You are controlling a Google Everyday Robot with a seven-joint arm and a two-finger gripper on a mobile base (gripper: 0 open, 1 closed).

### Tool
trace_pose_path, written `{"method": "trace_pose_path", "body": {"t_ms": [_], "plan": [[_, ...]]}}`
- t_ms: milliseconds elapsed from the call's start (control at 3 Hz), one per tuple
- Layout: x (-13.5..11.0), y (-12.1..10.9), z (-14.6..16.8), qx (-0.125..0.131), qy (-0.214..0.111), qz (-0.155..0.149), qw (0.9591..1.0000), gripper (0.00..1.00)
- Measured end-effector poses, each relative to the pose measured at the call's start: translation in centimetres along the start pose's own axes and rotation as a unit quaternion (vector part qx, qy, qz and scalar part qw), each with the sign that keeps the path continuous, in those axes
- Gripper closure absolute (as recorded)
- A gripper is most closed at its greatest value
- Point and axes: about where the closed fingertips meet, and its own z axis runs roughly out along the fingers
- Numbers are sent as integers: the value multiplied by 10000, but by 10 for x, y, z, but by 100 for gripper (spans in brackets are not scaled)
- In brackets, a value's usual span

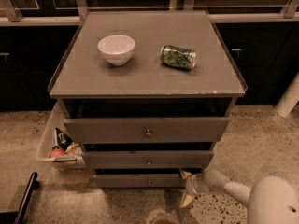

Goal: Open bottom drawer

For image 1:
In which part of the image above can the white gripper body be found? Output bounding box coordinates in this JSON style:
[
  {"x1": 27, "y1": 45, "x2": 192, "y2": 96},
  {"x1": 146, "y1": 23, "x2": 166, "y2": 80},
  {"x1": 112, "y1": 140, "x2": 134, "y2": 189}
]
[{"x1": 184, "y1": 173, "x2": 209, "y2": 196}]

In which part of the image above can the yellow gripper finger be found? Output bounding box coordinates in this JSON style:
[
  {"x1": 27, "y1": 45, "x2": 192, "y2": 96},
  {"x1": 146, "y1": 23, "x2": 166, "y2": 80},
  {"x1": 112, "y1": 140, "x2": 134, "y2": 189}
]
[
  {"x1": 179, "y1": 193, "x2": 194, "y2": 208},
  {"x1": 179, "y1": 169, "x2": 192, "y2": 179}
]

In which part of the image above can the grey bottom drawer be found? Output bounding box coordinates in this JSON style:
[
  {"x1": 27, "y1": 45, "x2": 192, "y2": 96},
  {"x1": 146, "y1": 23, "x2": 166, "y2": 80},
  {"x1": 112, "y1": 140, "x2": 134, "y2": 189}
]
[{"x1": 93, "y1": 174, "x2": 185, "y2": 188}]

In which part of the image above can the grey drawer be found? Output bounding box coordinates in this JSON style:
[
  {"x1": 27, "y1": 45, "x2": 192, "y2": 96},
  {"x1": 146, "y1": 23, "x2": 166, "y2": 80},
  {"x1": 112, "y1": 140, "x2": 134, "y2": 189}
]
[
  {"x1": 64, "y1": 117, "x2": 229, "y2": 144},
  {"x1": 93, "y1": 174, "x2": 185, "y2": 188},
  {"x1": 82, "y1": 150, "x2": 214, "y2": 169}
]

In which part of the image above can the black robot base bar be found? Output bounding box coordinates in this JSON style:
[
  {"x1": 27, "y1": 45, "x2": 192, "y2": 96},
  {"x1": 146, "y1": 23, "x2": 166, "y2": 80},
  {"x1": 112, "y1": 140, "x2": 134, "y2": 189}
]
[{"x1": 0, "y1": 172, "x2": 39, "y2": 224}]

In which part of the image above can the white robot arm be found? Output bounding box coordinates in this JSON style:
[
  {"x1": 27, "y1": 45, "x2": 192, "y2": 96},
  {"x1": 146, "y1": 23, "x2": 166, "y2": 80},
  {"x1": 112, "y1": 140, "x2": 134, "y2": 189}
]
[{"x1": 179, "y1": 169, "x2": 299, "y2": 224}]

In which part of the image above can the grey middle drawer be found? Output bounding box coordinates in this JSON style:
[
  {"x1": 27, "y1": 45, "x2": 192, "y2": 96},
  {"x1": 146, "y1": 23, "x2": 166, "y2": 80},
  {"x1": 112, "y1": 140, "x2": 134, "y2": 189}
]
[{"x1": 82, "y1": 150, "x2": 214, "y2": 169}]

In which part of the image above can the grey top drawer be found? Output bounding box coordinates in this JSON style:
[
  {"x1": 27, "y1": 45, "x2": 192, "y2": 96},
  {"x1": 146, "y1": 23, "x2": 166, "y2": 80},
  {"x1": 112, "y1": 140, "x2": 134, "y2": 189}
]
[{"x1": 64, "y1": 117, "x2": 229, "y2": 144}]

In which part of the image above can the grey drawer cabinet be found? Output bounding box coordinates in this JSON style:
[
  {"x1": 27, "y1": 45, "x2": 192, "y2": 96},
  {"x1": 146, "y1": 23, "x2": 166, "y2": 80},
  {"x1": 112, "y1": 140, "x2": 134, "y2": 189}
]
[{"x1": 50, "y1": 11, "x2": 247, "y2": 181}]

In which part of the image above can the crumpled tan snack packet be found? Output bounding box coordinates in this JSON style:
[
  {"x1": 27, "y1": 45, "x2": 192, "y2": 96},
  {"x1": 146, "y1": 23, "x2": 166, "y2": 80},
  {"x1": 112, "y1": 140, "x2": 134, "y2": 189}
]
[{"x1": 65, "y1": 143, "x2": 82, "y2": 156}]

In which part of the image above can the green soda can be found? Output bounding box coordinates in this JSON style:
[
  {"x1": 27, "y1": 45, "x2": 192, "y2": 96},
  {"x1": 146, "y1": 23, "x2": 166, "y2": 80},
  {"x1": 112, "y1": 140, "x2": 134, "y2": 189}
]
[{"x1": 160, "y1": 45, "x2": 197, "y2": 71}]

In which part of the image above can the black snack bag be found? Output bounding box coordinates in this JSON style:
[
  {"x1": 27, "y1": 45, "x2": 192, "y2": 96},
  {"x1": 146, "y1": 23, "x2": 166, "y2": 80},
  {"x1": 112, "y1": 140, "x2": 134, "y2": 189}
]
[{"x1": 54, "y1": 128, "x2": 73, "y2": 151}]

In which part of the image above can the white table leg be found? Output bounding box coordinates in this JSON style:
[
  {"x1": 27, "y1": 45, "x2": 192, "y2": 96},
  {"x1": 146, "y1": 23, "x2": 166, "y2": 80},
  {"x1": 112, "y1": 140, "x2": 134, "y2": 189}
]
[{"x1": 275, "y1": 72, "x2": 299, "y2": 117}]

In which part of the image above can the red apple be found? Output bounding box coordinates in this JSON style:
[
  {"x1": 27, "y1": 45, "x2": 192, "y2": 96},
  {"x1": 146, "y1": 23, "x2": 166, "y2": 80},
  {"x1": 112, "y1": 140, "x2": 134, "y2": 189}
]
[{"x1": 50, "y1": 148, "x2": 64, "y2": 158}]

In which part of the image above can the clear plastic bin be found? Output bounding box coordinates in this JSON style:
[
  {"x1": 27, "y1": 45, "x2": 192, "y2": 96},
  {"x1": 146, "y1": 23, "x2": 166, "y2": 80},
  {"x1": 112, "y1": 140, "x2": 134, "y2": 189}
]
[{"x1": 36, "y1": 103, "x2": 86, "y2": 171}]

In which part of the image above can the white ceramic bowl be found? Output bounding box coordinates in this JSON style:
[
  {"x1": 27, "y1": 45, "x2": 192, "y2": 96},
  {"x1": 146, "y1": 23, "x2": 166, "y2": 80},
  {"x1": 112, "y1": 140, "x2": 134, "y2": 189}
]
[{"x1": 97, "y1": 35, "x2": 135, "y2": 66}]

